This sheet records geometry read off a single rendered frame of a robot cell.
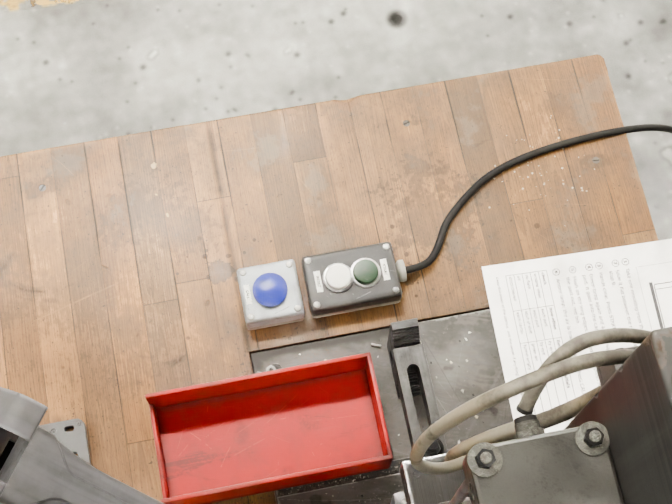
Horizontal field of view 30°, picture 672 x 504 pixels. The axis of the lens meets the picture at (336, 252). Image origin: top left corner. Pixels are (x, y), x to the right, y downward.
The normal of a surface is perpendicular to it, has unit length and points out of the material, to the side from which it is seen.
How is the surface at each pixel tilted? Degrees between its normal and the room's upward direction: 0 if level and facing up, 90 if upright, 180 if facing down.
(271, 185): 0
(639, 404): 90
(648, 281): 1
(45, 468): 26
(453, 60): 0
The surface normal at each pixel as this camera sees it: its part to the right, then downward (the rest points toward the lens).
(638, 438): -0.98, 0.18
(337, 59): 0.01, -0.34
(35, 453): 0.41, -0.13
